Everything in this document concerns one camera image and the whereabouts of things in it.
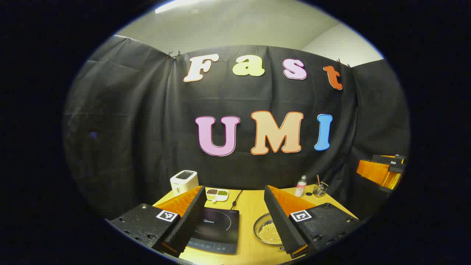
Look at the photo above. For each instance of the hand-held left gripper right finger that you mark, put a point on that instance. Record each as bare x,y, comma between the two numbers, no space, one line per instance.
281,224

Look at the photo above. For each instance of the black induction cooktop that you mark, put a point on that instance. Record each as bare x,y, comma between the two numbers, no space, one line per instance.
217,228

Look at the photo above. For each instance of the clear bottle with pink label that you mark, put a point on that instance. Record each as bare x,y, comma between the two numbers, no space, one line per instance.
300,187

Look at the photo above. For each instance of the steel pot with beans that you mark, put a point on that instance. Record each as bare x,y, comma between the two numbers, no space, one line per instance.
266,232

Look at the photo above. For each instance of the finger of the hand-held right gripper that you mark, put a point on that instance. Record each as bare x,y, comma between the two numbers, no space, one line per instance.
392,180
371,170

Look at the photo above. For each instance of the white divided bean dish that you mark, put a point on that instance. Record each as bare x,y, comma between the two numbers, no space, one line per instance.
217,195

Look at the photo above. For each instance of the clear glass stick holder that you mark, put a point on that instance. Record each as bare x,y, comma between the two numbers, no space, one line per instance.
320,190

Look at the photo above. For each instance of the white toaster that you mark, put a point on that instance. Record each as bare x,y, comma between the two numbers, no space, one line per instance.
184,182

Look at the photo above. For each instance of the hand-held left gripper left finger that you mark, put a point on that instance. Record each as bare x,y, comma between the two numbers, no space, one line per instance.
189,221

